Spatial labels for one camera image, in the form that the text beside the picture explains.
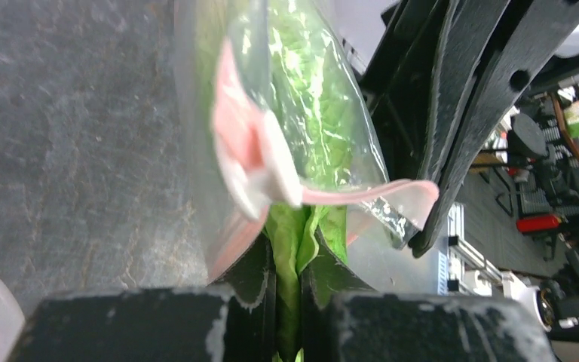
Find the red fire extinguisher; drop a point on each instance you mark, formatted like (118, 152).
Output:
(539, 223)

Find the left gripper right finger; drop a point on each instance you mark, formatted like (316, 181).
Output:
(344, 319)

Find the green napa cabbage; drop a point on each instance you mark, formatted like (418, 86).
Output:
(309, 125)

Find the clear zip top bag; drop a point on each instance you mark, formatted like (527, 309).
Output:
(279, 100)

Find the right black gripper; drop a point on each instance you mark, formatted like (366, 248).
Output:
(444, 74)

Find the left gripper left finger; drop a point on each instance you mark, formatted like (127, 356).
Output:
(232, 319)

